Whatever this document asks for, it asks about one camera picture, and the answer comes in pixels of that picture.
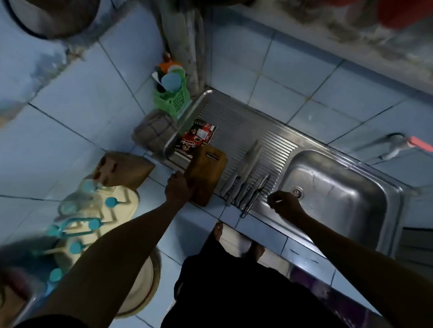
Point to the person's left hand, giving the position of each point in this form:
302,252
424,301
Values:
177,191

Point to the person's right hand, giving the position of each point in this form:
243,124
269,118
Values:
286,206

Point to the knives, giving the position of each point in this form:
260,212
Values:
257,194

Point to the small wooden cutting board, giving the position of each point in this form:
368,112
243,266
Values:
208,172

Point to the person's left forearm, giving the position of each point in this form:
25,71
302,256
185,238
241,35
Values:
111,270

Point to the person's right forearm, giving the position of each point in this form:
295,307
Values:
372,270

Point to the person's right foot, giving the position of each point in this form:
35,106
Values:
257,251

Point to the person's foot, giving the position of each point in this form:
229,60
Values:
218,231
257,251

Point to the person's left foot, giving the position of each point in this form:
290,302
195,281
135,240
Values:
218,231

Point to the person's black clothing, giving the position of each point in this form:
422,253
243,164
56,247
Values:
243,294

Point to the stainless steel sink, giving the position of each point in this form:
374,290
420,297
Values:
338,202

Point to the cream cup rack teal knobs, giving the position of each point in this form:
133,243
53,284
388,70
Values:
125,202

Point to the wooden knife block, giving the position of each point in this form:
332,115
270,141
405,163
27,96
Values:
125,170

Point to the red black sachet pack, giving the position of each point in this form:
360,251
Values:
198,137

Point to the checked dishcloth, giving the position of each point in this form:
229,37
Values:
154,130

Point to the clear glass cup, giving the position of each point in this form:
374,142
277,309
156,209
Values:
90,186
69,207

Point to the green plastic basket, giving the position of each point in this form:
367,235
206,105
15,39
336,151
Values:
174,103

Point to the round brown-rimmed plate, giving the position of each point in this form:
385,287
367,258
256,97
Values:
145,287

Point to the light blue plastic scoop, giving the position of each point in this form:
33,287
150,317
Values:
171,82

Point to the purple plastic basket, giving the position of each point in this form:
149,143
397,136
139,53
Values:
338,304

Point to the orange plastic utensil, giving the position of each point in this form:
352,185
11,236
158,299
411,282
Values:
167,67

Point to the grey slatted wooden door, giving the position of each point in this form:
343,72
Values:
416,250

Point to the red plastic cup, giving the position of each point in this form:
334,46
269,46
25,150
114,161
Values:
406,13
338,2

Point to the dark round hanging pan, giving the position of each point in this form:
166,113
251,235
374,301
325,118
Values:
54,17

